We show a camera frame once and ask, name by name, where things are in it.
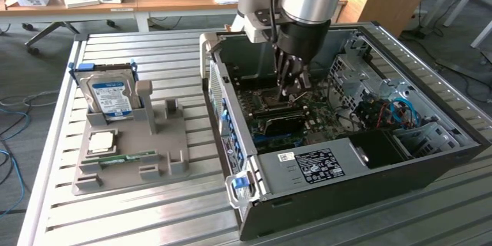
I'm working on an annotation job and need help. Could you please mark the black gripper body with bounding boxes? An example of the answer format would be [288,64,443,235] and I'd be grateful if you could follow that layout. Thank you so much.
[275,20,331,64]

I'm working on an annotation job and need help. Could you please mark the black graphics card silver bracket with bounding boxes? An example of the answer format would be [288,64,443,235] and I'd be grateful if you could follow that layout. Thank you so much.
[263,112,308,137]

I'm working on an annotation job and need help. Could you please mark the black CPU socket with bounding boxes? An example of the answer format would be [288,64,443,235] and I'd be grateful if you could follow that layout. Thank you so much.
[250,89,292,113]

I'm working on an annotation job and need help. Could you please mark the perforated metal drive cage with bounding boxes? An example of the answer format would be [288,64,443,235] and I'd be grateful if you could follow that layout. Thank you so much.
[326,54,390,108]

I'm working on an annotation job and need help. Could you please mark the green motherboard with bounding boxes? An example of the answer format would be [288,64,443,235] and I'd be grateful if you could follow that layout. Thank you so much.
[234,74,360,152]

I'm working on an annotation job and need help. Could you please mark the blue card retainer clips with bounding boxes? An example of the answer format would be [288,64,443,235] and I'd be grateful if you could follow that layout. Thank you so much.
[219,99,247,172]

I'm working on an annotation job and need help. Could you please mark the blue expansion slot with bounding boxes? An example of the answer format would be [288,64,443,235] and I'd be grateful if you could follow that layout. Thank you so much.
[252,132,298,145]

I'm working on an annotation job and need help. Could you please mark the grey power supply black label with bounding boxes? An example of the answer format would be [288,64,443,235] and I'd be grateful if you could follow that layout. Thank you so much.
[256,138,370,196]

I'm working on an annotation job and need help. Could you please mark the grey metal disk bay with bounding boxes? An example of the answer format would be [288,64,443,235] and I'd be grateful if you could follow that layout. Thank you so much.
[391,121,463,158]

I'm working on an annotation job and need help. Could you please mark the blue case latch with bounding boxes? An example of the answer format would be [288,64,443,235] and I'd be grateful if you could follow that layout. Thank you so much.
[231,176,250,190]

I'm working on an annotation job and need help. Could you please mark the open grey black PC case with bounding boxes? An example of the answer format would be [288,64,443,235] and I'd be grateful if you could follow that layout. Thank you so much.
[199,21,484,243]

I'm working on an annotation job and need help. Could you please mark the grey plastic parts rack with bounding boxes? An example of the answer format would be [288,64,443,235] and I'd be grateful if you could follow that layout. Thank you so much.
[72,80,192,196]

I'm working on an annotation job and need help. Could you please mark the green RAM stick white label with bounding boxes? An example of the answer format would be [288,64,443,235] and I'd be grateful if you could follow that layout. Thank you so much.
[82,150,158,165]

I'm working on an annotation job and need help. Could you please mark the silver CPU chip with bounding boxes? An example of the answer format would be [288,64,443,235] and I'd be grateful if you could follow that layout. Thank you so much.
[87,133,115,154]

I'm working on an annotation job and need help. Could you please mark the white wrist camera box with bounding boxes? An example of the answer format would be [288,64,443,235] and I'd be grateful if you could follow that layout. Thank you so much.
[246,9,284,44]

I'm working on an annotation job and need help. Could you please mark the black wire bundle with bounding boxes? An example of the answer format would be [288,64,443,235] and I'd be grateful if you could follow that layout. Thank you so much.
[354,96,390,130]

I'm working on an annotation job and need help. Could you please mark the blue wire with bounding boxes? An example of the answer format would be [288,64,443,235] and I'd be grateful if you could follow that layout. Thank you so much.
[388,97,423,128]

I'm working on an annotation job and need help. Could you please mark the black floor cables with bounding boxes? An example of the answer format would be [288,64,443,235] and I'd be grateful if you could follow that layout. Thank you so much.
[399,0,492,103]

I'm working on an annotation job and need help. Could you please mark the hard disk with blue bracket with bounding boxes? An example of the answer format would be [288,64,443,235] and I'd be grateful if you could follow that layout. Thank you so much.
[68,60,146,122]

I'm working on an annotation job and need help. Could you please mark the grey floor cables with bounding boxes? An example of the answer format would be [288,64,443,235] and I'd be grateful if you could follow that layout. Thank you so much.
[0,90,62,108]

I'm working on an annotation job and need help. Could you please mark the blue floor cable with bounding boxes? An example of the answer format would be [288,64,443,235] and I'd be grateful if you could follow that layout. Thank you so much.
[0,107,30,218]

